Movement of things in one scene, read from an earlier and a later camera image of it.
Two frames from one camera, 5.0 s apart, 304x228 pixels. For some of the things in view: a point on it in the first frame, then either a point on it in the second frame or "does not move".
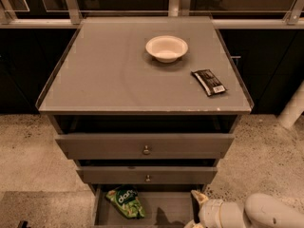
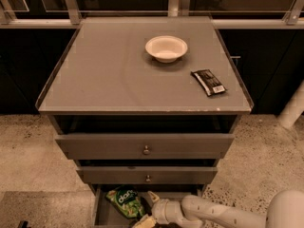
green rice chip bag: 126,200 does not move
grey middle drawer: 148,175 does not move
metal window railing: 178,6 does not move
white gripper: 208,212 → 163,209
